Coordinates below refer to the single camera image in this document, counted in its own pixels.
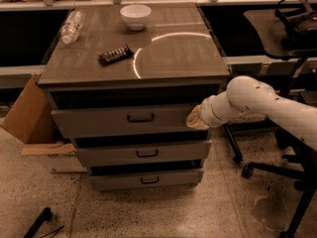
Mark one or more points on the grey top drawer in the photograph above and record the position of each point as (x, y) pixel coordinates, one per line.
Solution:
(120, 121)

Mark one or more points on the clear plastic water bottle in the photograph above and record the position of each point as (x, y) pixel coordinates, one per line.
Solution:
(71, 27)

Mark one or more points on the grey bottom drawer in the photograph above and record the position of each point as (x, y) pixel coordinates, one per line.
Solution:
(142, 180)

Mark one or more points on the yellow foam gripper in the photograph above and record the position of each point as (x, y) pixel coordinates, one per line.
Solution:
(206, 112)

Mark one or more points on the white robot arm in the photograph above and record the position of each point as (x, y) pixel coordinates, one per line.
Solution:
(245, 95)

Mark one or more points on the dark snack bar wrapper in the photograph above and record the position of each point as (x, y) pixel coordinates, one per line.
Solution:
(110, 57)

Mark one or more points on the grey drawer cabinet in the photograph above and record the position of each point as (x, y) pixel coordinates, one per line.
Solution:
(175, 61)

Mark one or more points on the black headset on chair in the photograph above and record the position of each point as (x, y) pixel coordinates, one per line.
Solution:
(300, 25)

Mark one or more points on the brown cardboard box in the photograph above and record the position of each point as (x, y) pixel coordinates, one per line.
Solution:
(30, 121)

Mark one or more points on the white bowl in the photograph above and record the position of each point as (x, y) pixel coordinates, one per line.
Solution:
(136, 16)

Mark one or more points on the grey drawer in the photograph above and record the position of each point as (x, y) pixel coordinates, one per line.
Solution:
(142, 180)
(120, 121)
(143, 154)

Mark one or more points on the grey middle drawer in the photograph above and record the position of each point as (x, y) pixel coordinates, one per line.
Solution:
(143, 154)

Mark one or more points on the black tool on floor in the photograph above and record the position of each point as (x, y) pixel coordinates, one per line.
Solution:
(45, 216)

